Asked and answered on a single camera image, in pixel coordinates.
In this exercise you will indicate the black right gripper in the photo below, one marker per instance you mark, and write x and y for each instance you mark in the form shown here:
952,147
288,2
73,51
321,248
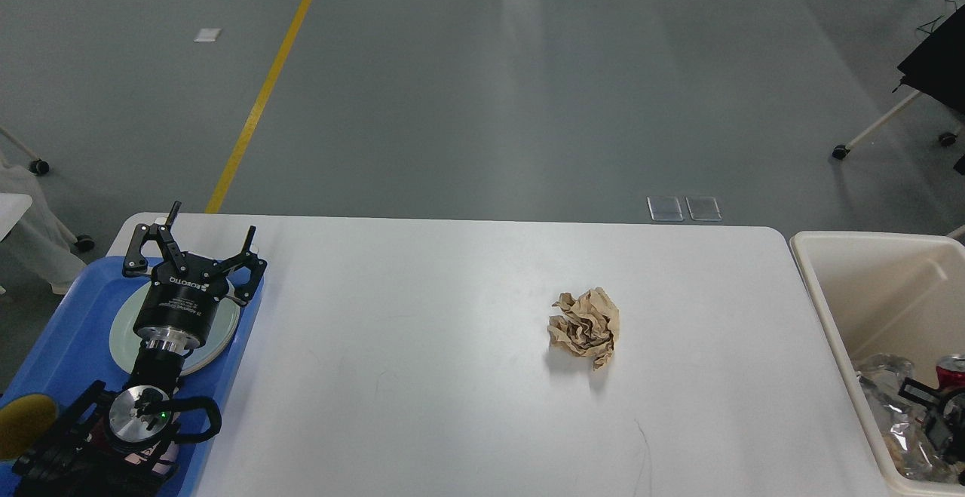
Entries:
945,433

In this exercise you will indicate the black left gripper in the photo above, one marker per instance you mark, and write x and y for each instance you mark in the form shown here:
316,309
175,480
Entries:
179,310

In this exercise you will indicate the foil back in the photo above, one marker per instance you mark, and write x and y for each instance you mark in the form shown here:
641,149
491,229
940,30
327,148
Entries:
901,423

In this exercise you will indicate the crushed red soda can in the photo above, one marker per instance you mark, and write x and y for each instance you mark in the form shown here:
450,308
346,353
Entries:
950,372

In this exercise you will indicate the green plate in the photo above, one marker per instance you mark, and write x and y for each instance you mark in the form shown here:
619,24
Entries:
219,323

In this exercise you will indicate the teal mug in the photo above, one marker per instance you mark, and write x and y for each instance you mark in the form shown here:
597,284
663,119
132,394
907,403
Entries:
23,421

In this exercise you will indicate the brown paper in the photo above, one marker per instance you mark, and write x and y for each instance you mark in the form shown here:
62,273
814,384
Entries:
586,326

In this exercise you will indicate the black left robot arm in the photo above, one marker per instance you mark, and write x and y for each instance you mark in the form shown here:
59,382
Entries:
138,359

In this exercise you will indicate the pink plate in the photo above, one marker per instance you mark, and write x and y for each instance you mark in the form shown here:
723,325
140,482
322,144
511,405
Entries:
211,354

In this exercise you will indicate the white plastic bin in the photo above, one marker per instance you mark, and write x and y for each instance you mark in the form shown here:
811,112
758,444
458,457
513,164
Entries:
885,293

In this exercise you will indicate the white furniture at left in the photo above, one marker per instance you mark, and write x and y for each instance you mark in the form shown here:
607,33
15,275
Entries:
40,242

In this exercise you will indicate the white rolling chair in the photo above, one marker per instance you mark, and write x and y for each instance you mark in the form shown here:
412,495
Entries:
889,124

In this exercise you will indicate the black jacket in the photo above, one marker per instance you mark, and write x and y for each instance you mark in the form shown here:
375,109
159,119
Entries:
936,69

